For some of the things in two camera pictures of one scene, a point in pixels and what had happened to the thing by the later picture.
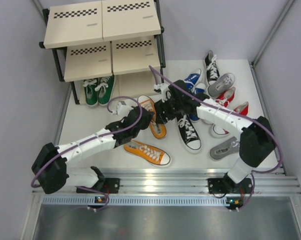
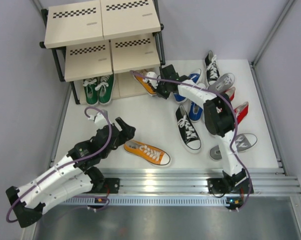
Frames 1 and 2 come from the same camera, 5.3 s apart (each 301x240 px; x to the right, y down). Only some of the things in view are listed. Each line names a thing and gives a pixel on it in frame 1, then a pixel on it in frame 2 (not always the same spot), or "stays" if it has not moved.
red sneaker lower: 242,109 stays
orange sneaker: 159,130 -> 145,85
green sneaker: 105,88 stays
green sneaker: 90,85 stays
